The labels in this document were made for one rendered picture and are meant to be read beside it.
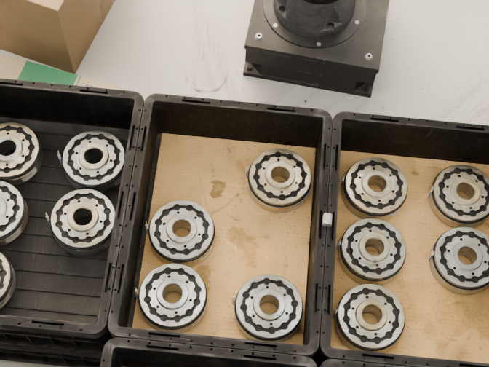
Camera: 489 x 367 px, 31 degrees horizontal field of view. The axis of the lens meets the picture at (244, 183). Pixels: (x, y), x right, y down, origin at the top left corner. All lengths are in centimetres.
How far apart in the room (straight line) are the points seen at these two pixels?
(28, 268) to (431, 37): 90
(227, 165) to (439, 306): 41
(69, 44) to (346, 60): 51
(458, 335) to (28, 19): 91
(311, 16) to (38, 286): 67
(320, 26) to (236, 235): 43
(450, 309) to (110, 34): 84
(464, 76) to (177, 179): 63
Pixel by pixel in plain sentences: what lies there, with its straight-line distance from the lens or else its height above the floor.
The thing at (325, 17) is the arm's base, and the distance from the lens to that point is 160.
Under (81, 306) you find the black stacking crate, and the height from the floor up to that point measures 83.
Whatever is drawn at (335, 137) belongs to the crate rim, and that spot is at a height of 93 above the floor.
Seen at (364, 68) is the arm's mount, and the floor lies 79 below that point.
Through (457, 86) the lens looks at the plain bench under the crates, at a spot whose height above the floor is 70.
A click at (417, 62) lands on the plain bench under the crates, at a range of 176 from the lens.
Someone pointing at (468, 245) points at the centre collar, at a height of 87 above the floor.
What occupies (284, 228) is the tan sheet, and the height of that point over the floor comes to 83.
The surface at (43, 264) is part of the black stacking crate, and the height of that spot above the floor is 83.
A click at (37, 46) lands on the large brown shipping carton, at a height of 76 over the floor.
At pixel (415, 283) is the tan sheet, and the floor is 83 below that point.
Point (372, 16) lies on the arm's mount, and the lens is 168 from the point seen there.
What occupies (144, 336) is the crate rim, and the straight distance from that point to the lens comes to 125.
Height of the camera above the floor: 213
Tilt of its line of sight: 64 degrees down
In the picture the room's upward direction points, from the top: 4 degrees clockwise
